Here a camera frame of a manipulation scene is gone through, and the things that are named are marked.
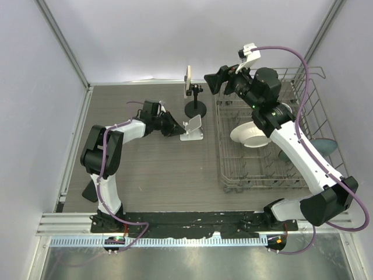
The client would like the metal wire dish rack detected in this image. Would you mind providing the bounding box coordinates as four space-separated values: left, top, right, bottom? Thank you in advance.
205 65 344 194

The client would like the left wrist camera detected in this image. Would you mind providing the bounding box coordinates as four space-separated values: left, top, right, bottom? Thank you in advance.
157 100 168 116

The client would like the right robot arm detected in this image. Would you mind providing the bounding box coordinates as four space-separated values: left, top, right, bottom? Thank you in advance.
204 65 358 230

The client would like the black phone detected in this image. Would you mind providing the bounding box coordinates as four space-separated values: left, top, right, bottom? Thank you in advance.
82 180 98 202

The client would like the white slotted cable duct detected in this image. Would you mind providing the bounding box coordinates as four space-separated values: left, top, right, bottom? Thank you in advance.
50 235 268 248

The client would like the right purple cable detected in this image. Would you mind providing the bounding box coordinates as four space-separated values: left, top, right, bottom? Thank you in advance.
250 45 370 255

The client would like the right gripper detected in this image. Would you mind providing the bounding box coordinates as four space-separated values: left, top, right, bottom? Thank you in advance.
205 59 262 110

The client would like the blue-green plate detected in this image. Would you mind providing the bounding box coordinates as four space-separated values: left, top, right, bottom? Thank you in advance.
278 138 338 162

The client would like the silver folding phone stand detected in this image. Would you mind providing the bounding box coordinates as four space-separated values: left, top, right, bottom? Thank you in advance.
180 114 204 141

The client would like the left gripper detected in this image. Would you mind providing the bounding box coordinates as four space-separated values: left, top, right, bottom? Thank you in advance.
152 111 185 137

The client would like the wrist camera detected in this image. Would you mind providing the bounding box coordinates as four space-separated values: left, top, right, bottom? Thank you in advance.
235 43 261 74
157 100 168 116

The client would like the white bowl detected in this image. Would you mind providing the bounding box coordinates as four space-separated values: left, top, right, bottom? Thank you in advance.
230 121 271 148

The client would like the black round-base phone stand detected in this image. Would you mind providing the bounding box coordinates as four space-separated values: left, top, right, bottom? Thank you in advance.
184 84 207 118

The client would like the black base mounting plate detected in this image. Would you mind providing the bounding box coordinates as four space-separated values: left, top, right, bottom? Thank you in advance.
90 211 298 239

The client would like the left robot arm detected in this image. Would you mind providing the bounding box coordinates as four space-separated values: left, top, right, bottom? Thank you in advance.
80 100 185 233

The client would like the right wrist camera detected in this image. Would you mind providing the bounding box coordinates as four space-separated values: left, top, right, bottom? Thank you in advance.
235 43 261 74

